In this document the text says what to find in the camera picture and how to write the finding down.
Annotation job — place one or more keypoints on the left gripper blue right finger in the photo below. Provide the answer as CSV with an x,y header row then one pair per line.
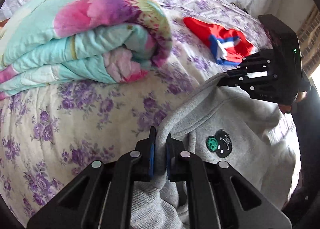
x,y
218,195

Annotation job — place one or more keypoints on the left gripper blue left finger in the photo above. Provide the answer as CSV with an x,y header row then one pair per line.
x,y
101,195

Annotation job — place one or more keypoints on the grey sweatpants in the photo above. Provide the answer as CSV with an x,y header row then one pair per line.
x,y
221,124

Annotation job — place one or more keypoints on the brown checkered curtain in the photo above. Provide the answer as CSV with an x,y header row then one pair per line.
x,y
309,38

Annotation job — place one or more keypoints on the red folded shorts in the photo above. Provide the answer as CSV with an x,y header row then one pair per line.
x,y
228,46

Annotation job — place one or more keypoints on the purple floral bed sheet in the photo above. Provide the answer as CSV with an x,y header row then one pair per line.
x,y
50,134

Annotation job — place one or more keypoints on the floral folded quilt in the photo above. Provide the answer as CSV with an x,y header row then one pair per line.
x,y
56,41

